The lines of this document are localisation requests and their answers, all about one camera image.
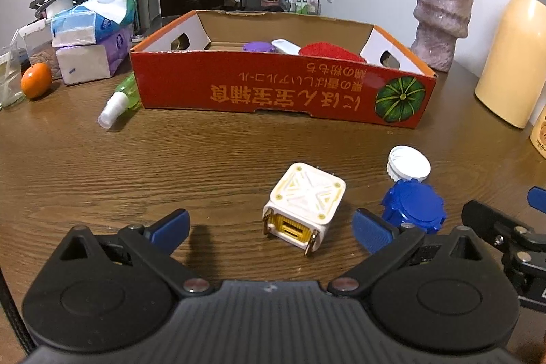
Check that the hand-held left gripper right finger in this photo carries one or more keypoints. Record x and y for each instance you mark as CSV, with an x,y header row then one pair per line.
x,y
373,229

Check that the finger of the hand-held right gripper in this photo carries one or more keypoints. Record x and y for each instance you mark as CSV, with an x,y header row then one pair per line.
x,y
486,219
538,198

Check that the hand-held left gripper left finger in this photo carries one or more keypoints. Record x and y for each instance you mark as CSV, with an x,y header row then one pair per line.
x,y
172,225

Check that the blue lid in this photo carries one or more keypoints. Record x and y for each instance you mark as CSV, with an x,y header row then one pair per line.
x,y
411,204

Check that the white yellow charger plug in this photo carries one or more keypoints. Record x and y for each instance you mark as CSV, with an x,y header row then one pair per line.
x,y
305,193

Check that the red orange cardboard box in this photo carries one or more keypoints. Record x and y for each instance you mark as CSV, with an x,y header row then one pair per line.
x,y
256,91

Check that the red fuzzy pad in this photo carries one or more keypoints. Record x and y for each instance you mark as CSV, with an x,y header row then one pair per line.
x,y
328,52

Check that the purple cap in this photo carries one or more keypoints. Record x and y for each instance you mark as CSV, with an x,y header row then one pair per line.
x,y
258,47

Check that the small white box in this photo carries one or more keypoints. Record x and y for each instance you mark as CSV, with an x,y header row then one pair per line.
x,y
286,46

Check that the cream printed jar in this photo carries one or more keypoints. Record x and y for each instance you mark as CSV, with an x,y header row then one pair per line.
x,y
541,133

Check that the white bottle cap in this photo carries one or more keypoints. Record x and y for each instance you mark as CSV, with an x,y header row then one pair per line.
x,y
409,163

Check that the cream yellow thermos jug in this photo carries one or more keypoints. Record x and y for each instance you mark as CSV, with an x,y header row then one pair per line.
x,y
512,61

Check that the green spray bottle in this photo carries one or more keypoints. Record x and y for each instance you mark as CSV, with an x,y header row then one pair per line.
x,y
126,93

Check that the purple tissue pack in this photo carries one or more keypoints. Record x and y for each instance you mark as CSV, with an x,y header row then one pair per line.
x,y
85,65

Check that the orange fruit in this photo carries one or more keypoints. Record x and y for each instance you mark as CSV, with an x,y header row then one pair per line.
x,y
36,80

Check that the pink textured vase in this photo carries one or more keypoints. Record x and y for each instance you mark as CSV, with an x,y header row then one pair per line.
x,y
441,18

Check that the clear plastic snack container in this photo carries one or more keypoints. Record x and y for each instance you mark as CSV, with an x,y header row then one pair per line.
x,y
40,57

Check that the blue tissue pack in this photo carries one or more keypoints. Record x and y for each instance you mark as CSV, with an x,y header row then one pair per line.
x,y
102,23

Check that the clear glass cup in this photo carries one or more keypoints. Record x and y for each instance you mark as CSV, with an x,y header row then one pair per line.
x,y
8,82

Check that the metal cart with bottles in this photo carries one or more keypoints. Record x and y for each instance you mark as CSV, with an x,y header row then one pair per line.
x,y
298,3

